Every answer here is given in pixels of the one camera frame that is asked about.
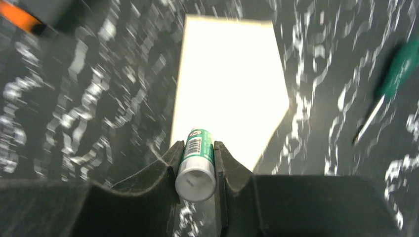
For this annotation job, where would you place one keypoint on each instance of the green handled screwdriver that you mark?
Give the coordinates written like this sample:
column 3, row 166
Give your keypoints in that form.
column 403, row 64

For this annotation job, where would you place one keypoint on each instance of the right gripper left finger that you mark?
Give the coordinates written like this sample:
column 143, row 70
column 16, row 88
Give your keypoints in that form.
column 142, row 205

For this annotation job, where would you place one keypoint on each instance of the white envelope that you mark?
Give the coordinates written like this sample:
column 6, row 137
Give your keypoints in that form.
column 231, row 83

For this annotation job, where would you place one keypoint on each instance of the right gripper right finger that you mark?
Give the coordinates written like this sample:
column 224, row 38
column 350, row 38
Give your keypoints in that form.
column 256, row 205

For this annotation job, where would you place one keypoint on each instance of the white green glue stick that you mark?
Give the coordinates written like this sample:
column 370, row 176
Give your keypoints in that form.
column 196, row 181

